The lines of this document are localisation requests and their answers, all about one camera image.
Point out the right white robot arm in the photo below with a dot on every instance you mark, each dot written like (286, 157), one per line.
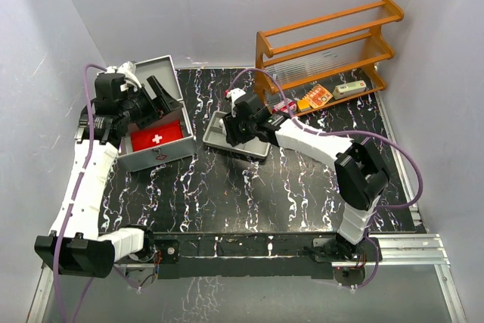
(361, 173)

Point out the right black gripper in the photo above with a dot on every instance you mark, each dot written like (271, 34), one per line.
(231, 122)

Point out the wooden three-tier shelf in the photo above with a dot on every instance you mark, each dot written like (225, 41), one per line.
(294, 58)

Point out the black front base bar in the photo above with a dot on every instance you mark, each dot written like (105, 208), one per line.
(316, 255)

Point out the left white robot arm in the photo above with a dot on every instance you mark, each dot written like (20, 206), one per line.
(74, 246)

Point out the small yellow box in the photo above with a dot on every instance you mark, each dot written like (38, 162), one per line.
(303, 106)

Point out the grey metal case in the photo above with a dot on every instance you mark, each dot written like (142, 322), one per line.
(163, 69)

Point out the white green medicine box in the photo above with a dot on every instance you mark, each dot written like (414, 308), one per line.
(349, 89)

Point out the red white medicine box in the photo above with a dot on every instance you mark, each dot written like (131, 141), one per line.
(285, 106)

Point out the grey divided tray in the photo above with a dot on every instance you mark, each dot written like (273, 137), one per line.
(215, 138)

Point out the orange patterned medicine packet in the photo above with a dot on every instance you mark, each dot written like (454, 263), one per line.
(318, 96)

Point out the red first aid pouch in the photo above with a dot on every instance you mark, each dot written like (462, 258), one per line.
(156, 136)

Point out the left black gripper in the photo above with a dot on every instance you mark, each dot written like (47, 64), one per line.
(159, 106)

